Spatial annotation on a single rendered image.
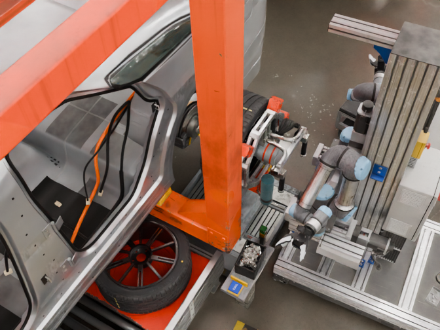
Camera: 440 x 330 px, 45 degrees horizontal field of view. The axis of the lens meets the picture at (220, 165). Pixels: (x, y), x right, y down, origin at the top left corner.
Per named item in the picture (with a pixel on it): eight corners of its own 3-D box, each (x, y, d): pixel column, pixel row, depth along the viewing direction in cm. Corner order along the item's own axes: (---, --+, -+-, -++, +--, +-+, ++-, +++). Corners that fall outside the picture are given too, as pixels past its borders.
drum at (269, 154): (261, 146, 369) (262, 133, 358) (289, 158, 362) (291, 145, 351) (251, 161, 362) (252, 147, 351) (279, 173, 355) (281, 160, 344)
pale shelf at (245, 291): (252, 239, 366) (252, 237, 364) (274, 250, 360) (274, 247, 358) (220, 290, 344) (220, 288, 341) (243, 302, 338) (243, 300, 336)
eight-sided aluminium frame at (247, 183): (273, 146, 395) (277, 93, 352) (281, 149, 393) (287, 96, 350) (237, 199, 367) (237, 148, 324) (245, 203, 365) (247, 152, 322)
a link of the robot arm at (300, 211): (327, 137, 280) (283, 215, 294) (344, 147, 276) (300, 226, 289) (333, 137, 290) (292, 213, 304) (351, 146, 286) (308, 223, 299)
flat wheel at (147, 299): (116, 220, 395) (110, 202, 377) (202, 237, 385) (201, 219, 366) (81, 303, 356) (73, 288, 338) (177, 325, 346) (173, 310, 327)
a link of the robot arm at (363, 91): (351, 99, 307) (345, 103, 355) (371, 102, 306) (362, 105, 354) (355, 79, 306) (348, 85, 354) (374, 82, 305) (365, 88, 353)
